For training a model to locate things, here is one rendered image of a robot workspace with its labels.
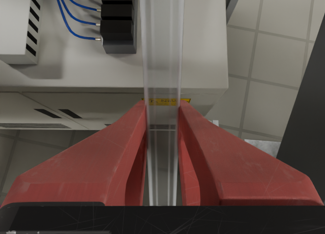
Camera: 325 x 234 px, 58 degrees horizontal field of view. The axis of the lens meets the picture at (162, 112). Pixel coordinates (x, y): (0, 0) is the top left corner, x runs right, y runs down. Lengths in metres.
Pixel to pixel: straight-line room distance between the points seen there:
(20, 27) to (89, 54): 0.11
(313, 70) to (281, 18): 1.12
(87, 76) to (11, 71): 0.12
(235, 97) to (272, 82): 0.15
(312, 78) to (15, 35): 0.42
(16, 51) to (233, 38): 0.89
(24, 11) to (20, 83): 0.11
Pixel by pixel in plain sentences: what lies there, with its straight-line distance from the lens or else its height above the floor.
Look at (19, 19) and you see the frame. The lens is 0.51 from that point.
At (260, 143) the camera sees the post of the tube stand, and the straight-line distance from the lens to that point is 1.13.
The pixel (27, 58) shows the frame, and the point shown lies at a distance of 0.50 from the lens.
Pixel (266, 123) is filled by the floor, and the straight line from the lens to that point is 1.15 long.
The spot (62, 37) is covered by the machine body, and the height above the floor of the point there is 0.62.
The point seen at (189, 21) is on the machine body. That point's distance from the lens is 0.52.
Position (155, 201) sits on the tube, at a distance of 0.16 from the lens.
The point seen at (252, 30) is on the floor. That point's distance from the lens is 1.25.
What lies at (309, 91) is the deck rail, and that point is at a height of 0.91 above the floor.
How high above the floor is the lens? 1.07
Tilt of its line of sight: 79 degrees down
